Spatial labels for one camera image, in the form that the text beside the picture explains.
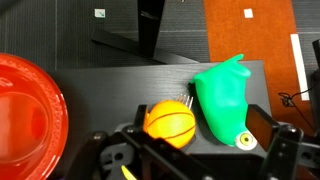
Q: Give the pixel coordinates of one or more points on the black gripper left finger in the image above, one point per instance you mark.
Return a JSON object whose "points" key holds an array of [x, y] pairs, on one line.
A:
{"points": [[141, 113]]}

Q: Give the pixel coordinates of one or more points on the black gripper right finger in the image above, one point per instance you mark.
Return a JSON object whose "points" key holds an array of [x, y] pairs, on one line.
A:
{"points": [[261, 125]]}

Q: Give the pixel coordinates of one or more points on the orange basketball toy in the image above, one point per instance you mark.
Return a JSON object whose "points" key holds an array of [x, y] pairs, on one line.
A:
{"points": [[172, 121]]}

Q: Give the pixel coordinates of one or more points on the green monster plush toy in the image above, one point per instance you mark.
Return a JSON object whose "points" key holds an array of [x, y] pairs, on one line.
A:
{"points": [[221, 94]]}

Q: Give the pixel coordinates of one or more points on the yellow toy banana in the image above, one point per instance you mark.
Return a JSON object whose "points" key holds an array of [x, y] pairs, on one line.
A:
{"points": [[127, 174]]}

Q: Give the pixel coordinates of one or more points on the silver fork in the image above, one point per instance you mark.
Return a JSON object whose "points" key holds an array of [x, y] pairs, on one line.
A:
{"points": [[186, 100]]}

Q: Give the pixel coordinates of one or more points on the red plastic bowl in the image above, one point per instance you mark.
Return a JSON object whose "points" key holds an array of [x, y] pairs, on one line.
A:
{"points": [[33, 120]]}

